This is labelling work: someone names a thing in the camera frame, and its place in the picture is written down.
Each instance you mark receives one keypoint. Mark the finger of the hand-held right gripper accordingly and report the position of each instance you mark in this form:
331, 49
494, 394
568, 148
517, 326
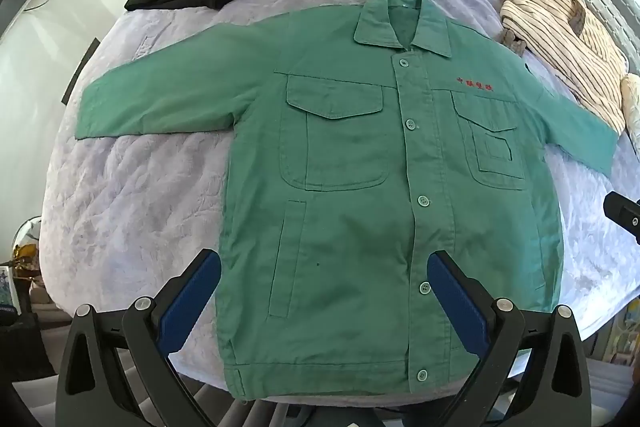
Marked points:
625, 217

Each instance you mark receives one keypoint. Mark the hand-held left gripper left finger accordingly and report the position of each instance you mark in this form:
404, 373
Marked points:
192, 302

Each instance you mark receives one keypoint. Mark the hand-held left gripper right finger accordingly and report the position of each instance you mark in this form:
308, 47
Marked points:
457, 302

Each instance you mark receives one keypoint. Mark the green work jacket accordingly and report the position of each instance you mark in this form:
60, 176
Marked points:
360, 207

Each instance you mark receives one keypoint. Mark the cream cushion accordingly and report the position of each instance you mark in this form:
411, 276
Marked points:
632, 102

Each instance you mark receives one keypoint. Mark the patterned colourful box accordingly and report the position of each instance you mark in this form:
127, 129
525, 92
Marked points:
615, 337

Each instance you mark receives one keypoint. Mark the lavender fleece blanket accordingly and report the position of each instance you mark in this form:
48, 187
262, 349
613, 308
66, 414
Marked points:
150, 187

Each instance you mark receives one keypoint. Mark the gold figurine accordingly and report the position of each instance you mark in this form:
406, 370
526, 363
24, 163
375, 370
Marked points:
26, 259

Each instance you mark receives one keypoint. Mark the cream striped shirt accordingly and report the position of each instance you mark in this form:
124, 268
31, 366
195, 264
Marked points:
565, 42

